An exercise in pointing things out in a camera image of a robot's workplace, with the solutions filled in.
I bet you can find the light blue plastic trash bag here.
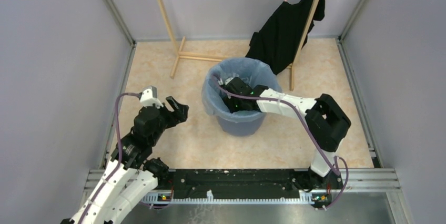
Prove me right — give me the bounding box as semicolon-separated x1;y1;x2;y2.
201;57;282;123

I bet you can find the blue plastic trash bin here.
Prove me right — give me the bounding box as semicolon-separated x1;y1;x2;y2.
216;113;266;137

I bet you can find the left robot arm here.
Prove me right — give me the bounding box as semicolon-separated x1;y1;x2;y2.
61;90;189;223

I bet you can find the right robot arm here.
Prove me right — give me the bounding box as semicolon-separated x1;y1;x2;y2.
217;77;351;192

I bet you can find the black t-shirt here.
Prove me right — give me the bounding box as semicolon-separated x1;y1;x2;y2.
246;0;313;75

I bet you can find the wooden clothes rack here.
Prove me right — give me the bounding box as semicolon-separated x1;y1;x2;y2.
147;0;331;92

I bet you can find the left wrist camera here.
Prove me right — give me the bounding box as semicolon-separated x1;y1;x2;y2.
139;86;164;109

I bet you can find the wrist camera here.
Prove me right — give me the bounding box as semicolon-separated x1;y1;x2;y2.
139;86;164;109
218;77;233;87

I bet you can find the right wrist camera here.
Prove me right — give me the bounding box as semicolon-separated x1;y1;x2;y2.
218;77;233;87

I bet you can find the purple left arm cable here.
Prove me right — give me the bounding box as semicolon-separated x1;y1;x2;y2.
76;92;142;224

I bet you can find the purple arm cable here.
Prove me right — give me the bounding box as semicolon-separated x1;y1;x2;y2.
211;73;349;211
76;92;142;224

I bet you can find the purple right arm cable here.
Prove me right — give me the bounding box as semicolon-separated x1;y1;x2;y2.
211;73;349;211

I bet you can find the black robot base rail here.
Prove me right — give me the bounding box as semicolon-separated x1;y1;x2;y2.
157;169;343;200

